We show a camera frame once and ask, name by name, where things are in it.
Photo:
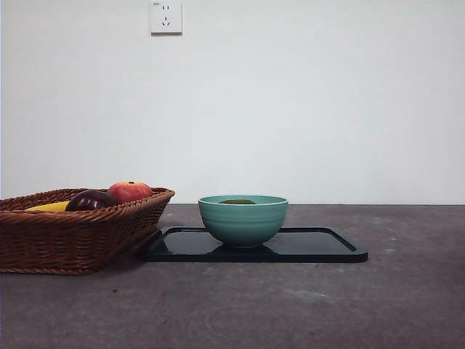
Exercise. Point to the green avocado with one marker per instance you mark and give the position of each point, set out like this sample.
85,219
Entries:
238,201

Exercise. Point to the teal ribbed bowl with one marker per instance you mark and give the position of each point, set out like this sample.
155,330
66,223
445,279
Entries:
243,225

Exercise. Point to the red apple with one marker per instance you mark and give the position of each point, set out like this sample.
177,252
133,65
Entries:
129,191

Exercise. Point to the black rectangular tray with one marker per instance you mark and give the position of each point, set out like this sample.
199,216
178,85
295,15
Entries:
309,251

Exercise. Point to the dark purple eggplant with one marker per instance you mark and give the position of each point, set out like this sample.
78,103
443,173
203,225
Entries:
91,200

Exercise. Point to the brown wicker basket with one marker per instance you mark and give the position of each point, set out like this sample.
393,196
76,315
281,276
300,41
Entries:
72,240

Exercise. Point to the yellow banana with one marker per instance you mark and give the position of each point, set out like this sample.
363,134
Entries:
49,207

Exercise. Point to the white wall socket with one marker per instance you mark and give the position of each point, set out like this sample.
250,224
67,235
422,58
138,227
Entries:
166,18

